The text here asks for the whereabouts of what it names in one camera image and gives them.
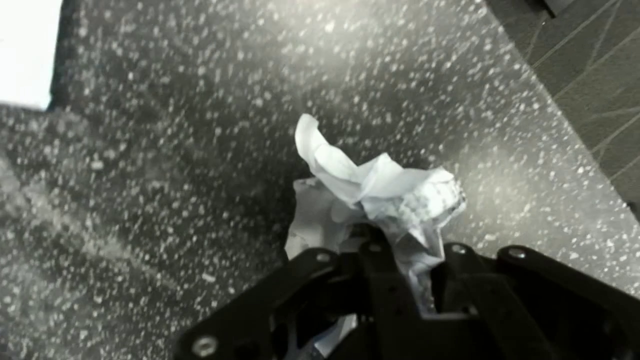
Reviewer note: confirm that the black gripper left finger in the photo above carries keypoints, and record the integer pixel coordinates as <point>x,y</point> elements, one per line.
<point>281,313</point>

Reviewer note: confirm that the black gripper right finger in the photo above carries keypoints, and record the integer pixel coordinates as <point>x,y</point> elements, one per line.
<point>533,313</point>

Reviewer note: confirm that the white paper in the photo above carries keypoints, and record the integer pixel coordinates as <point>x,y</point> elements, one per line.
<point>372,192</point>

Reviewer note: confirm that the clear plastic bucket white lid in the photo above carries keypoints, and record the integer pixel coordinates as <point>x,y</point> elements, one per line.
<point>27,46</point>

